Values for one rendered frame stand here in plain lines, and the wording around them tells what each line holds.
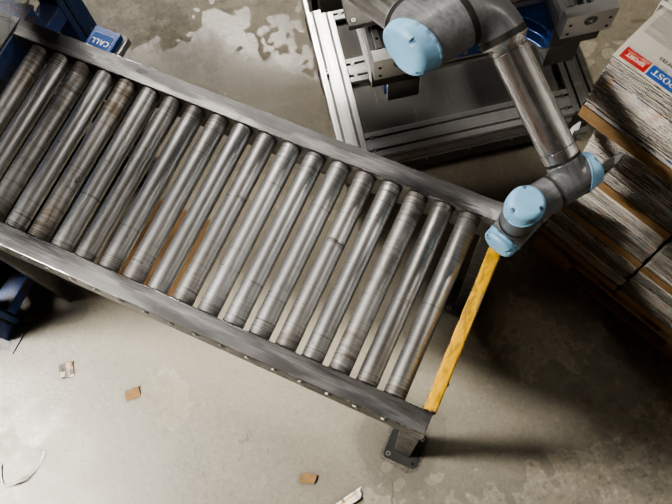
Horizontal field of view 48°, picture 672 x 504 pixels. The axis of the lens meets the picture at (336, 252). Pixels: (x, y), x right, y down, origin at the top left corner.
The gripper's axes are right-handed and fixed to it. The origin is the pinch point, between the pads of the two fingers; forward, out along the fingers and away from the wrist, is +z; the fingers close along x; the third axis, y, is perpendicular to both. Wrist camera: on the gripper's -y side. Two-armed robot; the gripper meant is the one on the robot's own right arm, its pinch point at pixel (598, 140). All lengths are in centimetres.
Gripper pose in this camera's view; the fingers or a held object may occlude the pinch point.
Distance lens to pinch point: 181.8
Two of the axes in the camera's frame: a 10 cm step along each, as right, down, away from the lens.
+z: 7.0, -6.9, 1.9
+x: -7.1, -6.5, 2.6
